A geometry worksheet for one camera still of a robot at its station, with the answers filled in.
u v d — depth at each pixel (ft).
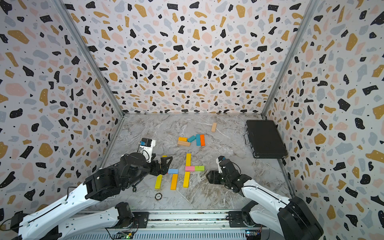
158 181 2.81
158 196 2.68
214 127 3.71
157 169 1.86
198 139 3.48
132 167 1.48
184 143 3.40
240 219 2.45
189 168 3.00
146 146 1.82
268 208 1.42
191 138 3.52
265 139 3.29
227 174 2.17
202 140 3.48
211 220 2.49
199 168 3.00
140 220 2.42
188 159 3.11
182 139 3.52
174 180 2.80
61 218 1.36
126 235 2.30
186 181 2.82
